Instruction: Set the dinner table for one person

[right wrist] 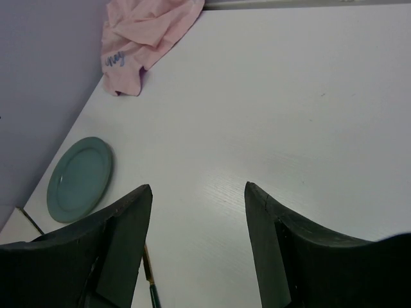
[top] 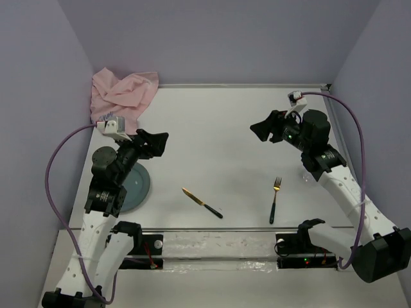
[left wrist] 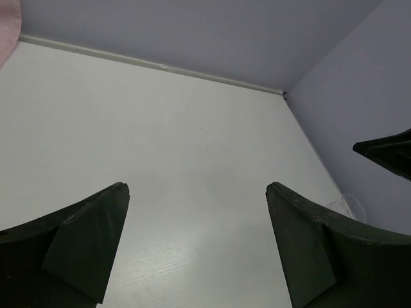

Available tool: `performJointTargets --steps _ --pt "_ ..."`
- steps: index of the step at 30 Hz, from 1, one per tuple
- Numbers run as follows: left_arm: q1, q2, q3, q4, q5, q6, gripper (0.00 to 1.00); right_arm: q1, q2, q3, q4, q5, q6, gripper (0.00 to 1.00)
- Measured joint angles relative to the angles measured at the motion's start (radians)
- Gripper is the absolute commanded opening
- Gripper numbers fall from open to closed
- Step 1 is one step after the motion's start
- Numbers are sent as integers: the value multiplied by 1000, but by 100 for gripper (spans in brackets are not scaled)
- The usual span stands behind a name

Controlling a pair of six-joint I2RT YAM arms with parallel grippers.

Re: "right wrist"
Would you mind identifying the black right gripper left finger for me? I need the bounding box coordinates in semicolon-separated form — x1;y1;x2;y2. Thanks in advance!
1;184;152;307

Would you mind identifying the pink cloth placemat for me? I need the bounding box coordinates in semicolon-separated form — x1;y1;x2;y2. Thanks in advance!
101;1;205;96

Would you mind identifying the green ceramic plate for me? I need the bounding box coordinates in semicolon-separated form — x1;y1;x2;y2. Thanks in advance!
46;137;114;223

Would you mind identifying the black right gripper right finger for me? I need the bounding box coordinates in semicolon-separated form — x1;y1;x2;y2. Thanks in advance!
244;182;410;307

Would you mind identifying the gold knife green handle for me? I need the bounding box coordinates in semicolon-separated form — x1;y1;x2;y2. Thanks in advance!
143;245;161;308

